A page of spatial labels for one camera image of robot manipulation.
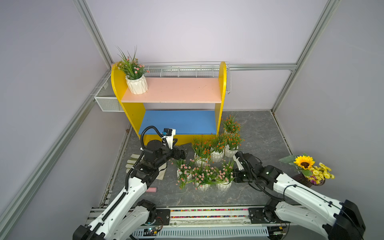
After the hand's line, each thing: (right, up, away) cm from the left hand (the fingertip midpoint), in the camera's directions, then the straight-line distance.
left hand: (184, 142), depth 74 cm
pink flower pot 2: (+10, -16, -3) cm, 19 cm away
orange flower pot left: (+9, -4, +7) cm, 12 cm away
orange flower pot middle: (+18, -6, +13) cm, 23 cm away
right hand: (+25, -18, +6) cm, 31 cm away
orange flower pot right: (+28, -1, +13) cm, 31 cm away
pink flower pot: (+20, -16, -3) cm, 26 cm away
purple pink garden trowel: (-18, -27, +7) cm, 33 cm away
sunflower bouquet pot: (+55, -12, -12) cm, 58 cm away
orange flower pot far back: (+27, +9, +18) cm, 34 cm away
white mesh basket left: (-42, +23, +5) cm, 48 cm away
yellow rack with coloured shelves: (+2, +25, +52) cm, 57 cm away
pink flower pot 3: (-1, -18, +3) cm, 18 cm away
